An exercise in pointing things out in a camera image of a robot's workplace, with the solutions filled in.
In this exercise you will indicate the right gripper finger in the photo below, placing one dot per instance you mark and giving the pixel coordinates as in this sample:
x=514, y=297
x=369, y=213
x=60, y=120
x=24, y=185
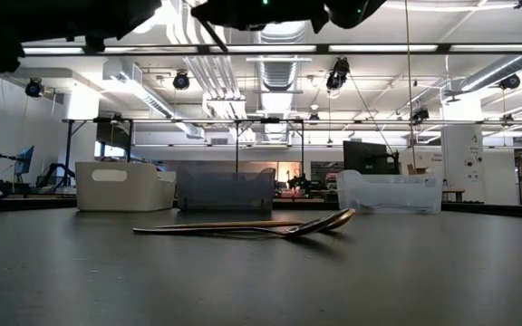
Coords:
x=211, y=12

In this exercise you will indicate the black spoon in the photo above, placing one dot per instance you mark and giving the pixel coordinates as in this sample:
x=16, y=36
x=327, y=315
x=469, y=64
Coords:
x=225, y=231

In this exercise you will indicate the background black robot arm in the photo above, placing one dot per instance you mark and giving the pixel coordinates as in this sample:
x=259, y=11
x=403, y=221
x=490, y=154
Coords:
x=55, y=172

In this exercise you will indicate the monitor on black arm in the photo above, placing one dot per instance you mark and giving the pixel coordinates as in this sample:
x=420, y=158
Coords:
x=25, y=159

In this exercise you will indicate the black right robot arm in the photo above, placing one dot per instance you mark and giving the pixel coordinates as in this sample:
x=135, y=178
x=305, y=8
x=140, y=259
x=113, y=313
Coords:
x=356, y=11

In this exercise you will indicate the black monitor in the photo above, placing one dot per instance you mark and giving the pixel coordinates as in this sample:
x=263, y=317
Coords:
x=365, y=156

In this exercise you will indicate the device with green lights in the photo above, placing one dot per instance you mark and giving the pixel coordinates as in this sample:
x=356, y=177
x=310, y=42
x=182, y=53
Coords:
x=299, y=182

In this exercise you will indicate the grey translucent plastic bin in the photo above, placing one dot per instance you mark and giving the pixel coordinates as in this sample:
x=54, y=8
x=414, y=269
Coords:
x=225, y=190

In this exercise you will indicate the white plastic bin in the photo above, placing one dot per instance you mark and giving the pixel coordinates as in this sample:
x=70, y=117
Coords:
x=120, y=194

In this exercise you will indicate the clear plastic bin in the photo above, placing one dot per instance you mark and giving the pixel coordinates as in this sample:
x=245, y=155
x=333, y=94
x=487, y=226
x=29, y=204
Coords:
x=390, y=194

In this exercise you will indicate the black ceiling camera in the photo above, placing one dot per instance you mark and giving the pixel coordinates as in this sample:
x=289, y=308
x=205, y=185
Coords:
x=419, y=114
x=337, y=72
x=180, y=80
x=34, y=88
x=509, y=81

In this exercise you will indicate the black metal frame stand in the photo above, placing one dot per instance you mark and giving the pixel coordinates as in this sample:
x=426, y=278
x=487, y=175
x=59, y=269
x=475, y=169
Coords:
x=270, y=120
x=107, y=120

